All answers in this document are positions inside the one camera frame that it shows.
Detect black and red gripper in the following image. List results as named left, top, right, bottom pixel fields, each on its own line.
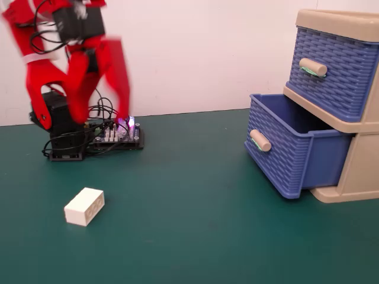
left=53, top=5, right=131, bottom=124

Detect white toy brick cube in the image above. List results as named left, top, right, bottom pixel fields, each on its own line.
left=63, top=187, right=105, bottom=227

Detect beige cylindrical drawer handle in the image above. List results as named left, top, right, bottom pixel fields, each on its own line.
left=249, top=129, right=272, bottom=153
left=298, top=57, right=328, bottom=78

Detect blue woven drawer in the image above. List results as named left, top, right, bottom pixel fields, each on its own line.
left=285, top=26, right=379, bottom=122
left=244, top=93, right=355, bottom=199

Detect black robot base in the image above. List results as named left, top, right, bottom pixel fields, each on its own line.
left=28, top=91, right=89, bottom=162

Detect beige plastic drawer cabinet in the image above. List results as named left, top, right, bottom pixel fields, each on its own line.
left=282, top=8, right=379, bottom=204

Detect white zip tie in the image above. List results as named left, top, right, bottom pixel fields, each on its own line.
left=22, top=52, right=60, bottom=64

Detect black controller circuit board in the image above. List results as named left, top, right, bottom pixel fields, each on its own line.
left=85, top=117, right=145, bottom=151

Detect green desk mat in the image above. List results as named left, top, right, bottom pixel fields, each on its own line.
left=0, top=108, right=379, bottom=284

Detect black power cable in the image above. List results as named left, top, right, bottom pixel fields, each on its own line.
left=88, top=96, right=119, bottom=122

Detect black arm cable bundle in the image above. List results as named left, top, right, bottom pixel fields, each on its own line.
left=16, top=0, right=78, bottom=56

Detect black base cable bundle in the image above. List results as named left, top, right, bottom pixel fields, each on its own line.
left=42, top=118, right=125, bottom=158

